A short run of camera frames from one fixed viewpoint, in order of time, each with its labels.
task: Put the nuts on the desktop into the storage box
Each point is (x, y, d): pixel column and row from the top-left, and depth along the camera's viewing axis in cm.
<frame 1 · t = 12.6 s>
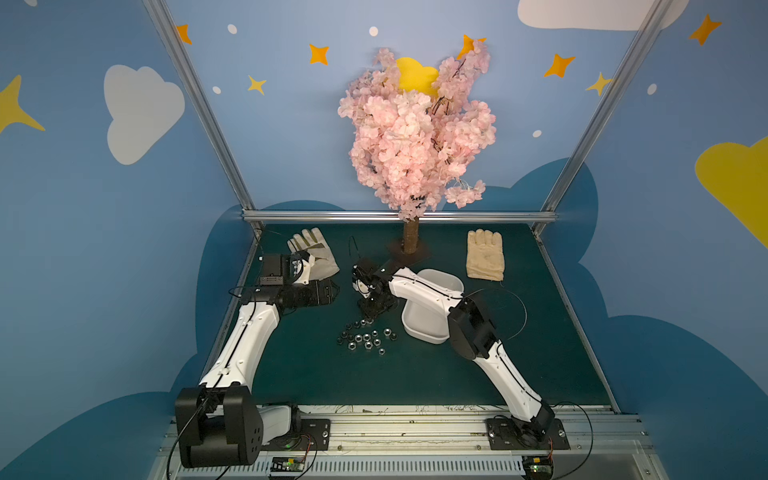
left hand: (324, 287, 84), fingers open
right hand: (372, 310, 96), fingers open
brown tree trunk: (411, 236, 108), point 9 cm above the table
white grey work glove: (313, 242, 118), on the table
beige knitted glove: (485, 258, 114), on the table
steel hex nut: (368, 345, 91), on the table
steel hex nut 2: (351, 346, 91), on the table
steel hex nut 3: (366, 337, 92), on the table
steel hex nut 4: (374, 333, 93), on the table

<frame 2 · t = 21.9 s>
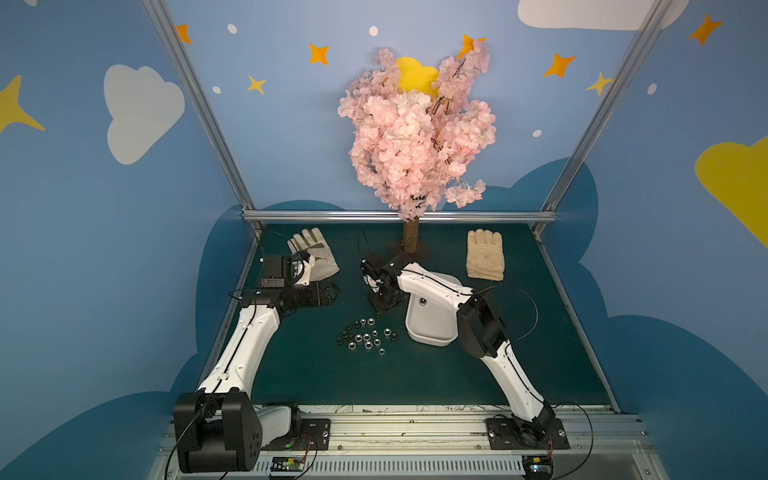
left hand: (324, 288, 84), fingers open
right hand: (382, 304, 96), fingers open
the named things where they were.

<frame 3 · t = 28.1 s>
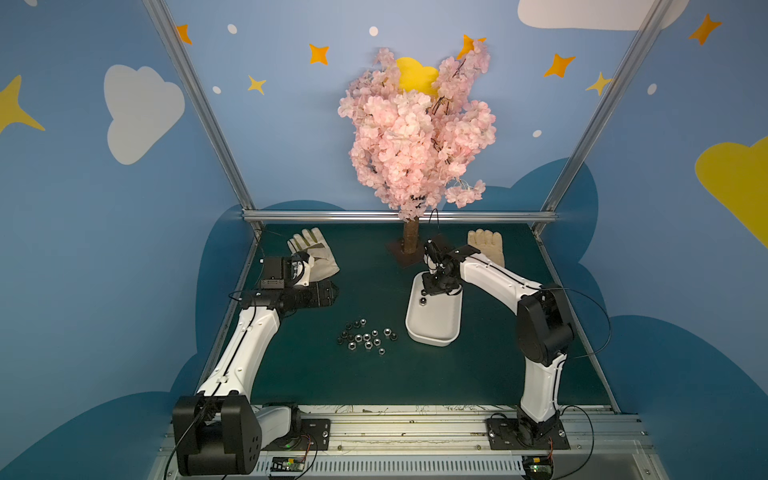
left hand: (323, 288, 84), fingers open
right hand: (434, 286, 95), fingers closed
the named things where they were.

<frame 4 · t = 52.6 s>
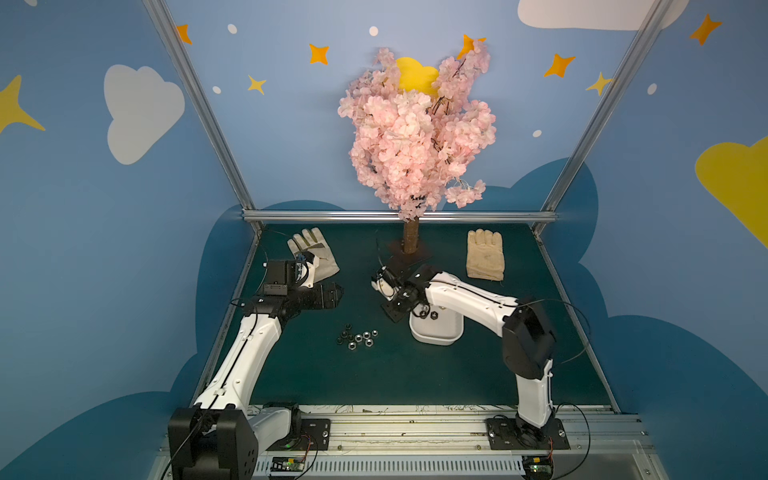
left hand: (328, 287, 83), fingers open
right hand: (395, 306, 89), fingers closed
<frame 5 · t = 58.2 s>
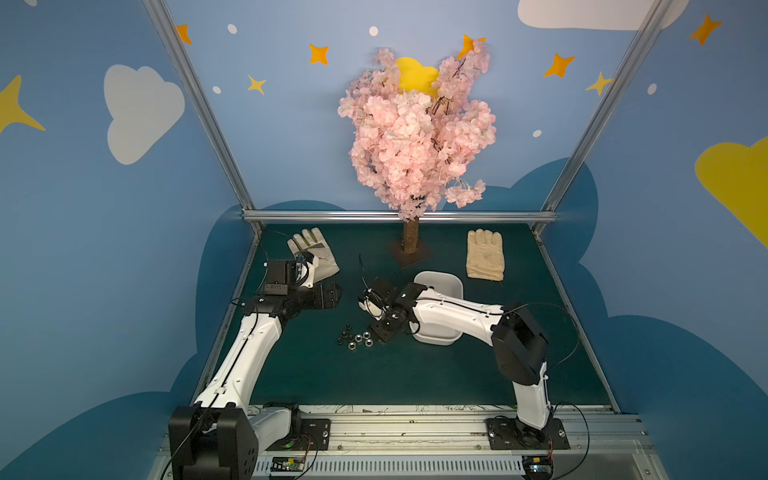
left hand: (327, 287, 83), fingers open
right hand: (384, 326, 88), fingers open
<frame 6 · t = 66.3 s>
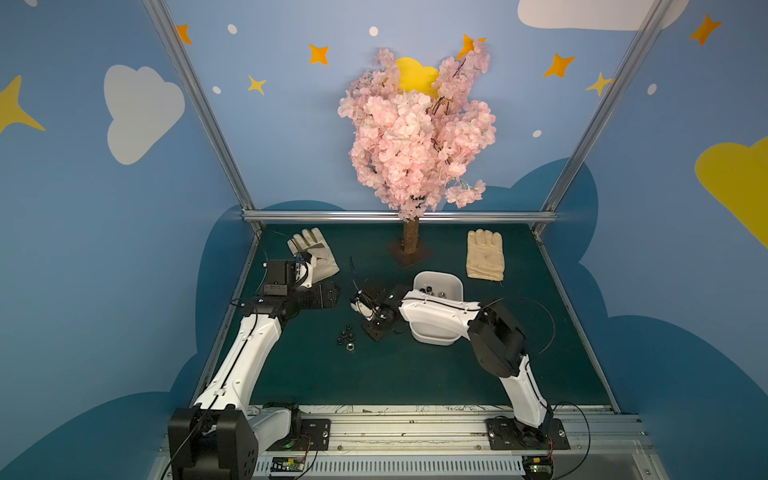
left hand: (325, 286, 83), fingers open
right hand: (376, 324, 92), fingers closed
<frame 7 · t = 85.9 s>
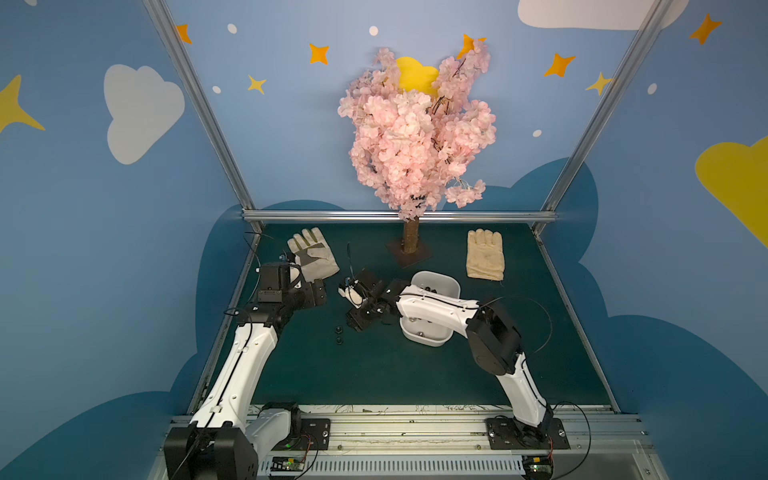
left hand: (309, 284, 82), fingers open
right hand: (356, 315, 90), fingers open
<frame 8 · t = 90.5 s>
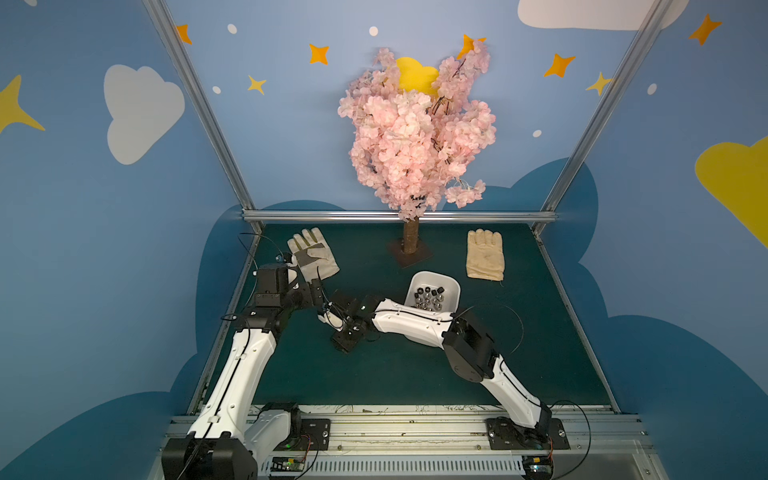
left hand: (306, 283, 81), fingers open
right hand: (344, 336, 90), fingers open
